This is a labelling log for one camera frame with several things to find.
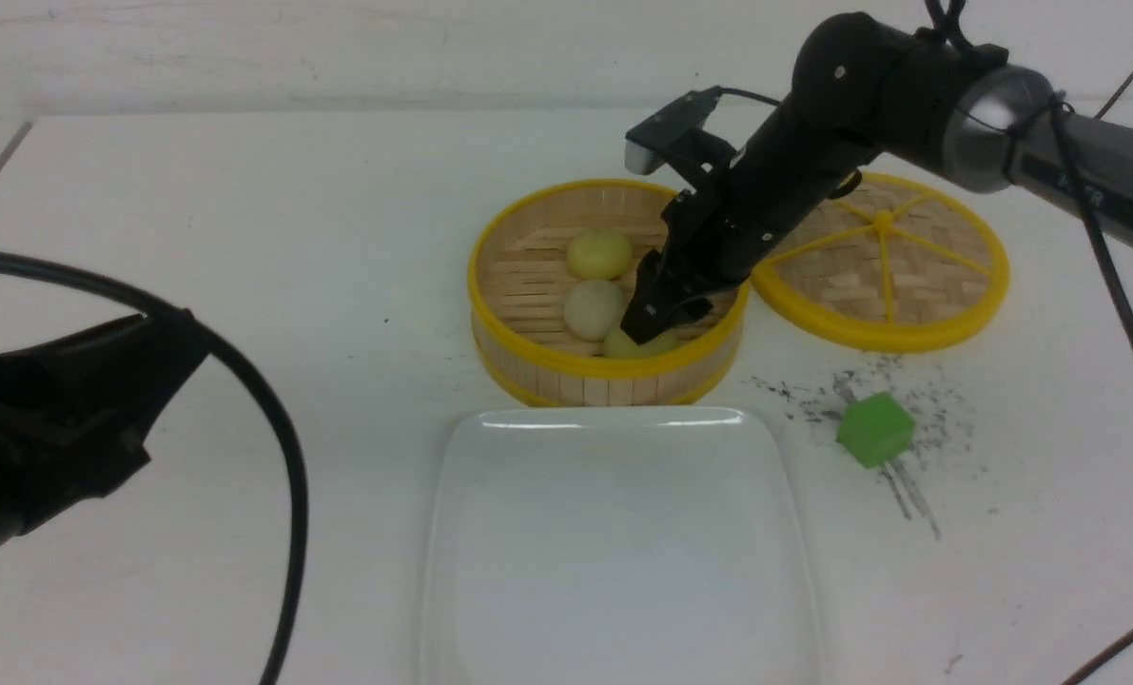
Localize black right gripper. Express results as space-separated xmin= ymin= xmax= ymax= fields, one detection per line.
xmin=621 ymin=114 xmax=871 ymax=345

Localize green cube block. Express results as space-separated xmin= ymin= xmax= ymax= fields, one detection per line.
xmin=837 ymin=393 xmax=917 ymax=471

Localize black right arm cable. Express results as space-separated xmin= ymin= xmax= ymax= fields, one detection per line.
xmin=926 ymin=0 xmax=1133 ymax=685

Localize bamboo steamer lid yellow rim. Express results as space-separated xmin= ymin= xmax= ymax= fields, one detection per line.
xmin=752 ymin=173 xmax=1010 ymax=354

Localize white rectangular plate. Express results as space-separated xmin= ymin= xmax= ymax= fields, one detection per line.
xmin=417 ymin=406 xmax=826 ymax=684

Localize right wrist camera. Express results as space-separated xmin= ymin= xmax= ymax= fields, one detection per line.
xmin=624 ymin=87 xmax=736 ymax=189

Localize white steamed bun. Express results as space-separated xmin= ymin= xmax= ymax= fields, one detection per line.
xmin=562 ymin=279 xmax=628 ymax=343

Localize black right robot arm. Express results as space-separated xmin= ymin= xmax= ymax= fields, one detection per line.
xmin=621 ymin=1 xmax=1133 ymax=343

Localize bamboo steamer basket yellow rims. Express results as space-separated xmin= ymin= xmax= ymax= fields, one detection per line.
xmin=467 ymin=179 xmax=750 ymax=406

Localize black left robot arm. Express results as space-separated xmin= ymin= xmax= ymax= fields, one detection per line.
xmin=0 ymin=315 xmax=206 ymax=549

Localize greenish yellow steamed bun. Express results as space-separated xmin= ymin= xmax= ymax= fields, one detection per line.
xmin=602 ymin=325 xmax=680 ymax=360

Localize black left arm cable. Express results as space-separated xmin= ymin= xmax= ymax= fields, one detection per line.
xmin=0 ymin=245 xmax=310 ymax=685

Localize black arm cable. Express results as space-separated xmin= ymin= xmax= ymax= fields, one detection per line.
xmin=926 ymin=0 xmax=1133 ymax=685
xmin=0 ymin=245 xmax=310 ymax=685

